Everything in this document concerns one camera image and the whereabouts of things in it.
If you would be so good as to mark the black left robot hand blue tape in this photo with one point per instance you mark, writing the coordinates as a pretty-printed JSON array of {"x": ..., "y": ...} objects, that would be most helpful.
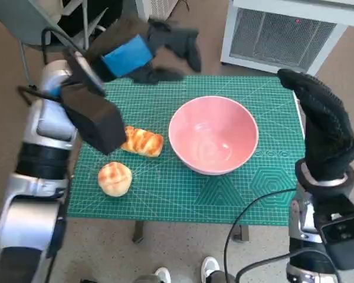
[{"x": 127, "y": 56}]

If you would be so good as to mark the black table leg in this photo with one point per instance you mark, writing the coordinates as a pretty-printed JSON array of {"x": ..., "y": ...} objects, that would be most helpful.
[
  {"x": 243, "y": 234},
  {"x": 139, "y": 233}
]

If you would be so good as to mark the long braided toy bread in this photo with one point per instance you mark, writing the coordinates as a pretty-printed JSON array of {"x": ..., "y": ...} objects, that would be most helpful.
[{"x": 143, "y": 141}]

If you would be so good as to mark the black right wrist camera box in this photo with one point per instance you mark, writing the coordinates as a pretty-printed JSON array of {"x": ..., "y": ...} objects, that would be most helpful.
[{"x": 342, "y": 233}]

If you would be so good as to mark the wide white mesh-front cabinet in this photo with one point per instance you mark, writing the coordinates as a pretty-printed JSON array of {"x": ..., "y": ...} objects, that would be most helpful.
[{"x": 283, "y": 35}]

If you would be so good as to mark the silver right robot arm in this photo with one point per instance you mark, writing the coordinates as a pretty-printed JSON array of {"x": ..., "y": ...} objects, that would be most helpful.
[{"x": 304, "y": 218}]

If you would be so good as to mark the round toy bread bun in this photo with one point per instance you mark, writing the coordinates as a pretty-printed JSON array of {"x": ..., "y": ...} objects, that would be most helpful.
[{"x": 115, "y": 178}]

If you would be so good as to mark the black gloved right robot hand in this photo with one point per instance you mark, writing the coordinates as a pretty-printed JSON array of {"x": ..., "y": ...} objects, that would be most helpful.
[{"x": 324, "y": 132}]

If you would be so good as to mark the green cutting mat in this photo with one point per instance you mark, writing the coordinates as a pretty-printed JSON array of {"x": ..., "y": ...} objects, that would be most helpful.
[{"x": 165, "y": 194}]

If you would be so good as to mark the grey chair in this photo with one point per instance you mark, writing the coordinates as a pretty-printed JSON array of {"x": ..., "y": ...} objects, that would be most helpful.
[{"x": 23, "y": 17}]

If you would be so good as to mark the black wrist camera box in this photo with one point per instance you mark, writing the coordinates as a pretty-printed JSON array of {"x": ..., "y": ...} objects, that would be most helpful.
[
  {"x": 342, "y": 233},
  {"x": 97, "y": 121}
]

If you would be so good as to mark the person with white shoes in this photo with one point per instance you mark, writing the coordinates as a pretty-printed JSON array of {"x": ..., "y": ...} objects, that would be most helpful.
[{"x": 211, "y": 265}]

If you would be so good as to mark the pink bowl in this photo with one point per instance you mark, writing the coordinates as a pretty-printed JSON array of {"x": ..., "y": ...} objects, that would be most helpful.
[{"x": 212, "y": 135}]

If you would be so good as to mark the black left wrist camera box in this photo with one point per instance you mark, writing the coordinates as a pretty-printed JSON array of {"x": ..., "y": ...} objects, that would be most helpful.
[{"x": 97, "y": 121}]

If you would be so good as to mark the narrow white mesh-front cabinet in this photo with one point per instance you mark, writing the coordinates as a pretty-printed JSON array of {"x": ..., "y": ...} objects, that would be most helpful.
[{"x": 156, "y": 7}]

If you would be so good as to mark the seated person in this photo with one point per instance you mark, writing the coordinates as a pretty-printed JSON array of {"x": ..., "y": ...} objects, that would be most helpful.
[{"x": 76, "y": 20}]

